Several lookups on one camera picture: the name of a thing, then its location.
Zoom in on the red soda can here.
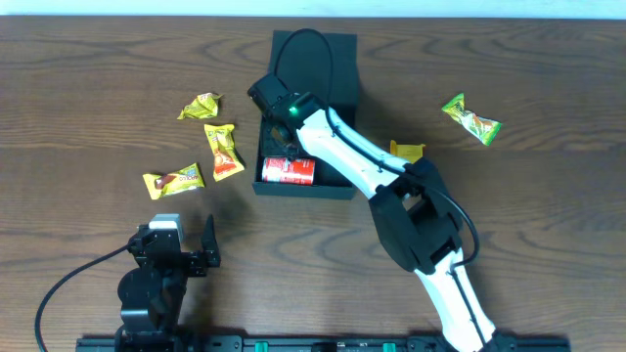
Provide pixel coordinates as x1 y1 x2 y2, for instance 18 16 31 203
261 157 316 186

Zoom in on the yellow orange snack packet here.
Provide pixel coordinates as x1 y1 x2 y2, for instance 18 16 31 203
204 124 245 182

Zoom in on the small yellow candy packet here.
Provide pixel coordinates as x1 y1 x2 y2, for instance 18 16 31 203
389 140 425 163

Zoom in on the green orange snack packet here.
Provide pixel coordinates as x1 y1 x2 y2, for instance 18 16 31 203
441 93 502 146

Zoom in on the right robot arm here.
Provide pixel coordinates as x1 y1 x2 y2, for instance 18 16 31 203
247 73 496 351

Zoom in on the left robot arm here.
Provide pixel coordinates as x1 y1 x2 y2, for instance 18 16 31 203
113 213 221 352

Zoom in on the black open gift box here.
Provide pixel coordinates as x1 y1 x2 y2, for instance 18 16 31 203
252 30 360 199

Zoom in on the yellow chocolate wafer packet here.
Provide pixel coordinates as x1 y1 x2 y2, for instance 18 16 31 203
142 163 205 200

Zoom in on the black mounting rail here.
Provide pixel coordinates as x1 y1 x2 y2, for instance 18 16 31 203
74 333 571 352

